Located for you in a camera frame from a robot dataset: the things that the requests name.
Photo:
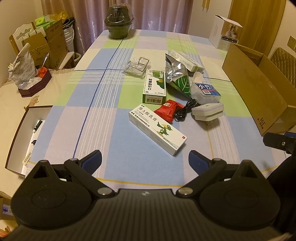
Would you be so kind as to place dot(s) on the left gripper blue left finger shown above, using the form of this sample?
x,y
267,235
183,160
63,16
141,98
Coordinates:
x,y
81,172

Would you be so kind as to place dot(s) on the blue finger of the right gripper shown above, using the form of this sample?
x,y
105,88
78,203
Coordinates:
x,y
284,142

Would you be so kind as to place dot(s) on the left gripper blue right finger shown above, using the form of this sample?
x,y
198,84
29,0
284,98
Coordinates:
x,y
208,171

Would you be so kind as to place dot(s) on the white power adapter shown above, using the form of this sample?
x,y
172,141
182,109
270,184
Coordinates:
x,y
208,112

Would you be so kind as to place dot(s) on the long white ointment box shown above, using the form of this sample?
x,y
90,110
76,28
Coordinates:
x,y
159,130

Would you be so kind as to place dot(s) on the red snack packet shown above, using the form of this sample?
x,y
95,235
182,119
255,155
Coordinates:
x,y
168,109

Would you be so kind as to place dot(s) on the blue label floss pick box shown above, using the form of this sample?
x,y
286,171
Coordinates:
x,y
204,93

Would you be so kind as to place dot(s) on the green white medicine box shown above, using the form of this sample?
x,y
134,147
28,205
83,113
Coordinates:
x,y
154,91

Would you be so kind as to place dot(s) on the silver green foil pouch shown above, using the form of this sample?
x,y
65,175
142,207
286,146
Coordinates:
x,y
177,76

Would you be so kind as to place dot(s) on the white pill tablet box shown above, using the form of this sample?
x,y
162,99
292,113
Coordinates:
x,y
188,62

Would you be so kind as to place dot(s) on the clear packet with metal hooks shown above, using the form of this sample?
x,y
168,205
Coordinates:
x,y
136,67

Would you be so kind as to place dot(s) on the large brown cardboard box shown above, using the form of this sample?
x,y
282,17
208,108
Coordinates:
x,y
267,93

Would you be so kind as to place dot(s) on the open white shallow box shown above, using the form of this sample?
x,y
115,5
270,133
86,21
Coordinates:
x,y
25,139

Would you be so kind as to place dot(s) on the quilted chair cushion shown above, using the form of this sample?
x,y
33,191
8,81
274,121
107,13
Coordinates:
x,y
285,62

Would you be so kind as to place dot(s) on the dark red wooden tray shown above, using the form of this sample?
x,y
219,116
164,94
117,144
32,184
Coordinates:
x,y
36,87

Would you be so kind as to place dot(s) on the crumpled plastic bag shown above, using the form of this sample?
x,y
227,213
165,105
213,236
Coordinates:
x,y
23,71

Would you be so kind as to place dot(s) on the brown cardboard boxes stack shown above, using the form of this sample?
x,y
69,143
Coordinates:
x,y
48,46

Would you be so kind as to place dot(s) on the wooden door panel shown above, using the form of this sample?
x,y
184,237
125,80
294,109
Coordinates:
x,y
260,20

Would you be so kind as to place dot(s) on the white product box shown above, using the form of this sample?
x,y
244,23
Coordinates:
x,y
224,32

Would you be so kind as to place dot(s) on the white carved chair back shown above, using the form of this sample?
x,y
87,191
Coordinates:
x,y
20,33

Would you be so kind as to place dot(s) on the green tissue packs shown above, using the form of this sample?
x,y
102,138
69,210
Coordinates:
x,y
45,21

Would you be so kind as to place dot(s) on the dark green wrapped container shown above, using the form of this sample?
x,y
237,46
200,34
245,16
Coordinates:
x,y
118,20

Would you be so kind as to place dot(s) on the purple curtain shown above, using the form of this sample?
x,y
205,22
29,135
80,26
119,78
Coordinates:
x,y
91,18

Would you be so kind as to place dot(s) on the double wall socket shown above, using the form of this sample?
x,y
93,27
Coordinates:
x,y
291,43

